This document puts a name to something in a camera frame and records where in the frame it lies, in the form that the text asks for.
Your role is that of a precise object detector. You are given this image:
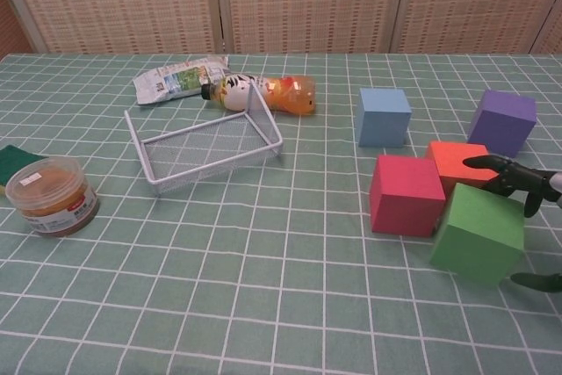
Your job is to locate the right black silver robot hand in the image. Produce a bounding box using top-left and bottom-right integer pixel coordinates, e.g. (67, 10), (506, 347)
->
(464, 154), (562, 292)

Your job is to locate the purple foam cube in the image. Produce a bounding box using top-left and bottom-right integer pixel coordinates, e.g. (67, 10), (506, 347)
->
(466, 89), (538, 158)

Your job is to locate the green foam cube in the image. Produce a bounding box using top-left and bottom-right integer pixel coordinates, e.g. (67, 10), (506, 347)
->
(429, 182), (526, 286)

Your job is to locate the orange foam cube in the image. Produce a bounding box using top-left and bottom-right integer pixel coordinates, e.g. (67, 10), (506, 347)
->
(425, 141), (501, 200)

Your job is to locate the light blue foam cube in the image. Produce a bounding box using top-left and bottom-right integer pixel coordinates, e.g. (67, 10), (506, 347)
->
(354, 87), (413, 148)

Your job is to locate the pink foam cube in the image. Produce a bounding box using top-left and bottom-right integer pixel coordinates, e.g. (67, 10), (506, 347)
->
(369, 155), (447, 239)

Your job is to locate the orange drink plastic bottle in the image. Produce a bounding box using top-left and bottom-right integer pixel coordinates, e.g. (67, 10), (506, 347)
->
(200, 72), (317, 117)

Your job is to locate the green checked tablecloth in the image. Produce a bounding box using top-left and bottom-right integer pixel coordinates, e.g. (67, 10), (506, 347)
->
(0, 53), (562, 375)

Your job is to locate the bamboo folding screen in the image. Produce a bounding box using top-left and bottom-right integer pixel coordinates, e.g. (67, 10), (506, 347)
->
(0, 0), (562, 56)

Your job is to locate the white printed snack packet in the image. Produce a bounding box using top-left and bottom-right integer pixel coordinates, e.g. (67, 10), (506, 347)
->
(133, 54), (230, 106)

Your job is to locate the clear jar with brown paste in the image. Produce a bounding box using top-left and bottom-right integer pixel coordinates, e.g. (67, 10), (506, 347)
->
(5, 156), (101, 238)

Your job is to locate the green yellow scrub sponge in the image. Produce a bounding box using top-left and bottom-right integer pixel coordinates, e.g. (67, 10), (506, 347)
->
(0, 144), (49, 198)

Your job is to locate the white wire mesh tray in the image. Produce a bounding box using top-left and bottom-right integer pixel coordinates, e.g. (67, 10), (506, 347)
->
(124, 83), (283, 196)

